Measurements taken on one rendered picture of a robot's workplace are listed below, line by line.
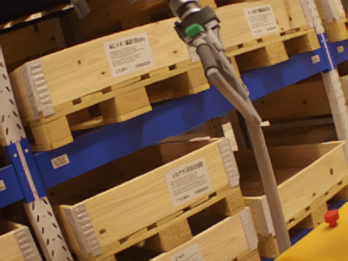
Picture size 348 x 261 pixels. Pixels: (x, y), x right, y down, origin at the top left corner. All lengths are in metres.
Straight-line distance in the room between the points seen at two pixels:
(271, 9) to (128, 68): 0.93
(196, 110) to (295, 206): 0.74
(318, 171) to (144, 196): 1.09
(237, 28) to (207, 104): 0.40
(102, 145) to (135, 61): 0.35
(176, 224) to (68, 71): 0.75
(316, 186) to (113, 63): 1.30
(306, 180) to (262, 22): 0.84
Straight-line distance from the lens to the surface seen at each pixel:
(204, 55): 1.36
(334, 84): 3.20
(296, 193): 2.76
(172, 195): 2.25
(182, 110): 2.38
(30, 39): 3.41
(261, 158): 1.50
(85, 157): 2.13
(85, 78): 2.10
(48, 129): 2.01
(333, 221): 1.21
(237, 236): 2.48
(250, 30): 2.65
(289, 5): 2.92
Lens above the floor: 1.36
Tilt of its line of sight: 7 degrees down
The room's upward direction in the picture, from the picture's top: 18 degrees counter-clockwise
